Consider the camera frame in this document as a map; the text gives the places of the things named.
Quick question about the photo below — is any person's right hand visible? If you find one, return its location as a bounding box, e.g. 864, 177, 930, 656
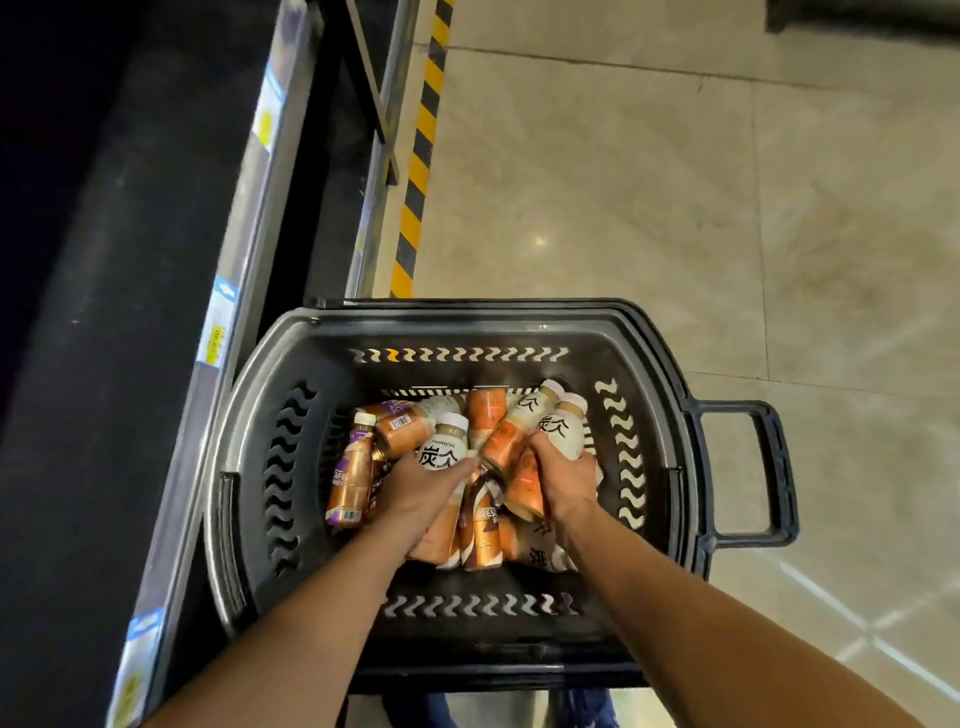
528, 432, 603, 531

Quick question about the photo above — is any person's left hand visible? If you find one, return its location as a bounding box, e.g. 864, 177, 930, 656
378, 448, 481, 543

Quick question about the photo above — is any white label drink bottle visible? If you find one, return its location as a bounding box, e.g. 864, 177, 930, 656
541, 393, 591, 462
408, 411, 472, 565

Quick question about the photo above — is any orange label drink bottle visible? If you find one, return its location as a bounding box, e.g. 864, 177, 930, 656
479, 379, 566, 476

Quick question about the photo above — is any person's left forearm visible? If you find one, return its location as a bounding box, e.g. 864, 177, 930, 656
141, 511, 451, 728

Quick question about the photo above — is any person's right forearm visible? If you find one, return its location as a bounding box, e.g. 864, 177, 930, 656
556, 504, 925, 728

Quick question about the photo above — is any pile of coffee bottles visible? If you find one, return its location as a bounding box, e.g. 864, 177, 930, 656
324, 379, 603, 576

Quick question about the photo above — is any dark grey plastic shopping basket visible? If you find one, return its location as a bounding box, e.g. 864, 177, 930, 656
203, 297, 801, 693

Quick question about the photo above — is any person's left leg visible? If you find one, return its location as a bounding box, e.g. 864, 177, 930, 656
381, 691, 460, 728

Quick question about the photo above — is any person's leg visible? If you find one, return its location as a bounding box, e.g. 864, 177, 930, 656
381, 691, 460, 728
553, 688, 622, 728

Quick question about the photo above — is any person's right leg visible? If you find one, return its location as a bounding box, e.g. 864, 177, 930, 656
553, 688, 622, 728

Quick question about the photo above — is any blue yellow price label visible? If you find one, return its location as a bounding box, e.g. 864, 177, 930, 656
106, 607, 166, 728
196, 274, 241, 370
252, 66, 286, 155

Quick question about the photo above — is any yellow black hazard tape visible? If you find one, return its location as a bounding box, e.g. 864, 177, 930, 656
389, 0, 456, 300

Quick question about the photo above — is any dark store shelf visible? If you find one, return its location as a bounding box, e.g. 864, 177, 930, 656
0, 0, 325, 728

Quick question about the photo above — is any dark display stand base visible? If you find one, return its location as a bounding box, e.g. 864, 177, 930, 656
765, 0, 960, 36

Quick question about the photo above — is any silver shelf price rail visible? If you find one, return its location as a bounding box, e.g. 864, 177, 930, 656
343, 0, 421, 300
105, 0, 325, 728

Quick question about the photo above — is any black shelf bracket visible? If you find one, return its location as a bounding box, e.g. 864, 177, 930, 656
345, 0, 401, 186

